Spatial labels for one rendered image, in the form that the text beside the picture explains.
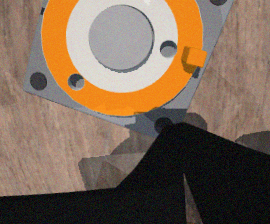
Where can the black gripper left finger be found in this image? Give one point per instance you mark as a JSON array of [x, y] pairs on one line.
[[151, 194]]

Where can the round orange and white plate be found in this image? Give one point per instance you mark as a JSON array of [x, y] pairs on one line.
[[154, 82]]

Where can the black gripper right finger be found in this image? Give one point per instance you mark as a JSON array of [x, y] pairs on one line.
[[230, 183]]

